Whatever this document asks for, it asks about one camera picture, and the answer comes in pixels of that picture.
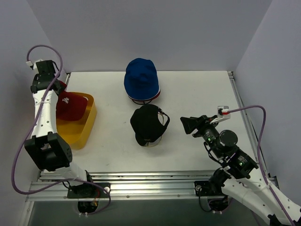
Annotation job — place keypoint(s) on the red bucket hat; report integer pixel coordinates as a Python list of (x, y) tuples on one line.
[(154, 97)]

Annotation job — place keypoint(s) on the gold wire hat stand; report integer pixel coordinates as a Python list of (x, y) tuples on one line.
[(155, 141)]

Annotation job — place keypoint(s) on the aluminium front rail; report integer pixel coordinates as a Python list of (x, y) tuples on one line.
[(128, 185)]

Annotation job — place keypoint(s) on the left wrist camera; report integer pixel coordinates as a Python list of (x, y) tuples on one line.
[(32, 65)]

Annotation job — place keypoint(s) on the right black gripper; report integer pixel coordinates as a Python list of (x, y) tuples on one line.
[(199, 125)]

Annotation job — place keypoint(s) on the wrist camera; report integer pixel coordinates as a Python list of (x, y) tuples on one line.
[(32, 65), (222, 115)]

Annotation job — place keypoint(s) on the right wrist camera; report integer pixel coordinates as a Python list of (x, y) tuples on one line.
[(222, 115)]

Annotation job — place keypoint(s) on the red baseball cap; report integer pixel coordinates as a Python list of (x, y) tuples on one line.
[(70, 106)]

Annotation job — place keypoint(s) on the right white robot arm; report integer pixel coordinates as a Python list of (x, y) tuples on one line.
[(239, 175)]

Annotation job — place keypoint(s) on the white bucket hat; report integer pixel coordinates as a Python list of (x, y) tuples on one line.
[(143, 93)]

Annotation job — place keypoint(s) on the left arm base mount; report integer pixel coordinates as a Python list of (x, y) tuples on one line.
[(100, 191)]

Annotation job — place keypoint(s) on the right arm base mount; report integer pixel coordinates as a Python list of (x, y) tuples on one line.
[(210, 198)]

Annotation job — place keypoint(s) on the yellow plastic bin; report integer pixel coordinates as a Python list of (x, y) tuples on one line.
[(76, 133)]

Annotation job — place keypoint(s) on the aluminium right side rail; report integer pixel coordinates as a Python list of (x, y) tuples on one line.
[(252, 134)]

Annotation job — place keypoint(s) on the blue bucket hat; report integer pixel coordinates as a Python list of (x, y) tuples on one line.
[(141, 74)]

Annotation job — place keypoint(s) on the aluminium rail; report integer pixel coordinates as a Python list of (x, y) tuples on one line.
[(252, 134), (128, 185)]

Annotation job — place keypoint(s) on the black embroidered cap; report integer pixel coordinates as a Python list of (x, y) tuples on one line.
[(136, 121)]

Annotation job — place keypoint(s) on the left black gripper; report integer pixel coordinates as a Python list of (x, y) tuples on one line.
[(39, 83)]

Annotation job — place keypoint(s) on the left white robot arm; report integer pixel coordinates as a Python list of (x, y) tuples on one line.
[(46, 147)]

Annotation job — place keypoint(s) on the black wire hat stand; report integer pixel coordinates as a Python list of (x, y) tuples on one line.
[(140, 102)]

